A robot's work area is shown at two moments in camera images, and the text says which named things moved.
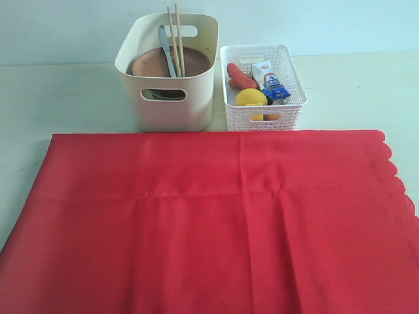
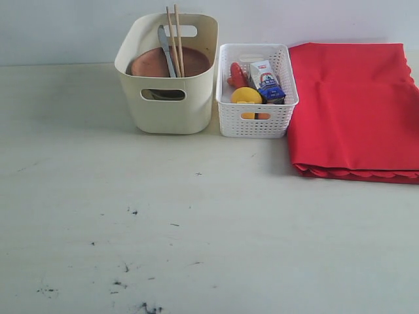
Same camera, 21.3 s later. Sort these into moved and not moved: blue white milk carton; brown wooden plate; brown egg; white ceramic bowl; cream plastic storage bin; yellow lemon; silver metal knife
Moved: yellow lemon; blue white milk carton; brown egg
Not moved: cream plastic storage bin; brown wooden plate; white ceramic bowl; silver metal knife
